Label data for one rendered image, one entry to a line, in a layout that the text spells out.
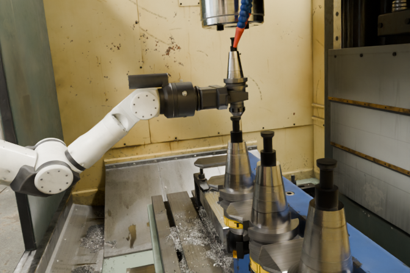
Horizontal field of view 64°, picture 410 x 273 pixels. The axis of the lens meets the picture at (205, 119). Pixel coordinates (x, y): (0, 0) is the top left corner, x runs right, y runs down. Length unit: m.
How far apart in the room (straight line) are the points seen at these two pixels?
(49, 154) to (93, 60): 1.06
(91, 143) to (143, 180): 1.02
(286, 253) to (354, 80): 0.85
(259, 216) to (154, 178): 1.45
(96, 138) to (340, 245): 0.63
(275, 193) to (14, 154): 0.59
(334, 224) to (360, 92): 0.87
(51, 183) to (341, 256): 0.65
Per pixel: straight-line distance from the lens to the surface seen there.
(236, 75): 0.84
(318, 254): 0.28
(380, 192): 1.15
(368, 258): 0.35
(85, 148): 0.81
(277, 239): 0.37
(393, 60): 1.02
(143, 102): 0.76
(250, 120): 1.97
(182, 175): 1.81
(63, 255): 1.55
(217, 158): 0.65
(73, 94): 1.85
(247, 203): 0.46
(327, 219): 0.27
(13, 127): 1.22
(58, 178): 0.80
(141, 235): 1.57
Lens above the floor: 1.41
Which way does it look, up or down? 10 degrees down
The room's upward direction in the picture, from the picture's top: 4 degrees counter-clockwise
